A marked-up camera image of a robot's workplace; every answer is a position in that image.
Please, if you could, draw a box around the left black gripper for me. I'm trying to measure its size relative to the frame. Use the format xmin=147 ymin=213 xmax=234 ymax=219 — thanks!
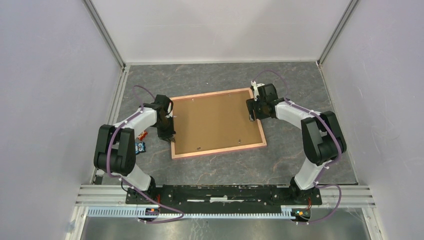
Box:
xmin=154 ymin=115 xmax=177 ymax=144

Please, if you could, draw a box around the orange picture frame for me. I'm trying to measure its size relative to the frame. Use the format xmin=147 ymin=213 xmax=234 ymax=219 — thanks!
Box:
xmin=169 ymin=87 xmax=268 ymax=160

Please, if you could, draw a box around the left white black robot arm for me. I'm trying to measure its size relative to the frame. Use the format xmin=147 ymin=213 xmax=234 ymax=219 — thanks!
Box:
xmin=93 ymin=94 xmax=176 ymax=204

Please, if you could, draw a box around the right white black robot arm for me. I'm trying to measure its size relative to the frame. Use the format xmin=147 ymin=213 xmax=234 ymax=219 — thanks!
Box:
xmin=246 ymin=81 xmax=347 ymax=204

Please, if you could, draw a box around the red owl sticker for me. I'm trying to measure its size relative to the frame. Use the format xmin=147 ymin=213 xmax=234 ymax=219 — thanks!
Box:
xmin=136 ymin=131 xmax=148 ymax=141

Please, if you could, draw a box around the blue owl sticker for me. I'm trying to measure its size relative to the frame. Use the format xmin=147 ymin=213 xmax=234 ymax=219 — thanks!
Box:
xmin=135 ymin=141 xmax=146 ymax=155

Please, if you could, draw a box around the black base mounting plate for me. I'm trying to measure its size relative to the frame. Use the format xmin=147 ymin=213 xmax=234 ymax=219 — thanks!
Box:
xmin=147 ymin=184 xmax=323 ymax=215

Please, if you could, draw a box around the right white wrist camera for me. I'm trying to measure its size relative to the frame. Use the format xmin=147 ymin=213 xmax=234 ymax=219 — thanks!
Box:
xmin=250 ymin=80 xmax=265 ymax=101

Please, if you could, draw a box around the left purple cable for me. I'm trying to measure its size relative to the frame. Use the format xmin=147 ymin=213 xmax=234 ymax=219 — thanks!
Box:
xmin=105 ymin=84 xmax=185 ymax=225

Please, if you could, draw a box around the purple cable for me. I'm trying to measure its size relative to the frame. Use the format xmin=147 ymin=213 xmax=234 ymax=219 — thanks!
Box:
xmin=251 ymin=69 xmax=343 ymax=226
xmin=105 ymin=84 xmax=185 ymax=225

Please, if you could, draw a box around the white slotted cable duct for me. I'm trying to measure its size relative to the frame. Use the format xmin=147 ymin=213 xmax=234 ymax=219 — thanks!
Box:
xmin=87 ymin=206 xmax=295 ymax=220

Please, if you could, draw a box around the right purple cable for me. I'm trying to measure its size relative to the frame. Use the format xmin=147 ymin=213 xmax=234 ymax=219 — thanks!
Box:
xmin=251 ymin=69 xmax=343 ymax=226

